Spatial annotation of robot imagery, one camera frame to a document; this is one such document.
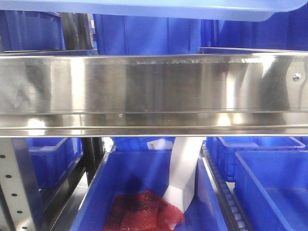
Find blue plastic tray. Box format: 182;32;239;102
0;0;307;22

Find silver shelf screw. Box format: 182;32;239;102
292;73;301;82

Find perforated metal shelf upright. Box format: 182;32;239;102
0;138;48;231

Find blue bin with label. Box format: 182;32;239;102
112;137;175;151

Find blue bin lower centre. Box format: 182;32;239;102
71;150;227;231

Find blue bin lower right rear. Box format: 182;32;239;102
205;136;306;182

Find blue bin upper centre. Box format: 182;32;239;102
94;14;201;55

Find blue bin lower left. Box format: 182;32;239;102
26;137;82;189

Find blue bin lower right front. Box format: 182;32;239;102
234;151;308;231

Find blue bin upper left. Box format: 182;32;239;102
0;10;64;51

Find blue bin upper right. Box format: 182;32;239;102
201;4;308;51

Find stainless steel shelf rail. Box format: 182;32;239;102
0;52;308;137

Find black roller track rail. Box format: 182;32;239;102
202;143;252;231

